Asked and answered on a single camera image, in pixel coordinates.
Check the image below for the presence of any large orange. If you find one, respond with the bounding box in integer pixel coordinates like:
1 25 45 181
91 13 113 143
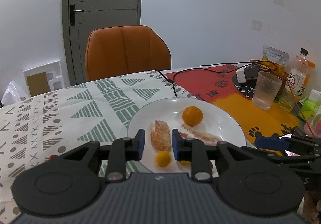
182 106 203 127
179 160 191 166

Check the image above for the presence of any dark red fruit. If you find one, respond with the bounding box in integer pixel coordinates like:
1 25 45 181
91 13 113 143
208 160 213 171

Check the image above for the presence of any peeled pomelo segment long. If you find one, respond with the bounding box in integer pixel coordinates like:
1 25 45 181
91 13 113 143
179 123 222 146

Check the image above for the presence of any small tangerine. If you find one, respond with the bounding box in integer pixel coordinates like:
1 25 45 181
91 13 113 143
155 151 171 167

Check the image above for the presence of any peeled pomelo segment round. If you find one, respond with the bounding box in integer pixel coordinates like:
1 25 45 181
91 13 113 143
150 120 172 152

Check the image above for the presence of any small red fruit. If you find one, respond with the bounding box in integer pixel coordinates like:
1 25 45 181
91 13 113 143
48 154 57 161

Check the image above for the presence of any person's right hand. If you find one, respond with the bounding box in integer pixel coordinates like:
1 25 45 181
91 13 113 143
302 191 321 224

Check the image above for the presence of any white ceramic plate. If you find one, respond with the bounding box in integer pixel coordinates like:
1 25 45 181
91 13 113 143
127 98 246 173

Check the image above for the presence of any drink bottle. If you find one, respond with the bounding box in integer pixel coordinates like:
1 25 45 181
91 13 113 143
285 48 309 96

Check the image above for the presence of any ribbed glass cup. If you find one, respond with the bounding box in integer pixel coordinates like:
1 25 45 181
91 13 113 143
252 71 282 110

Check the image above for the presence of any red orange table mat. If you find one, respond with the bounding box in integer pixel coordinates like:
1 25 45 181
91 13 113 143
165 65 304 144

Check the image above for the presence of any white power adapter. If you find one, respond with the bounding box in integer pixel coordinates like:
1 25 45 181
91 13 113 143
236 65 260 84

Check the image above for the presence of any yellow snack pouch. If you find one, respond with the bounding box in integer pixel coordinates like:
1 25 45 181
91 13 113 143
262 44 290 77

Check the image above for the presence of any patterned white tablecloth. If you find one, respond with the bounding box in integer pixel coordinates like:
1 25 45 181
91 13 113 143
1 71 190 223

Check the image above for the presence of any orange leather chair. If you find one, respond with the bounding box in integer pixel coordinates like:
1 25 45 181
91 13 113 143
85 25 171 81

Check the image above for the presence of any white foam packaging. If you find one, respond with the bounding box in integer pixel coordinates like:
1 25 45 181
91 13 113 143
23 61 65 97

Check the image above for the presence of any white plastic bag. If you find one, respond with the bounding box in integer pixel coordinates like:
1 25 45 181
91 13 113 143
1 81 30 106

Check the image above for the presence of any grey door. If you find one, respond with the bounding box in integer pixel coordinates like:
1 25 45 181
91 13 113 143
61 0 141 85

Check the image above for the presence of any black cable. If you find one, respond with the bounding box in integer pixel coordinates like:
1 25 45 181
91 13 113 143
154 61 264 98

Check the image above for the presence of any black door handle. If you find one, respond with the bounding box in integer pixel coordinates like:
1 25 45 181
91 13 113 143
69 4 84 26

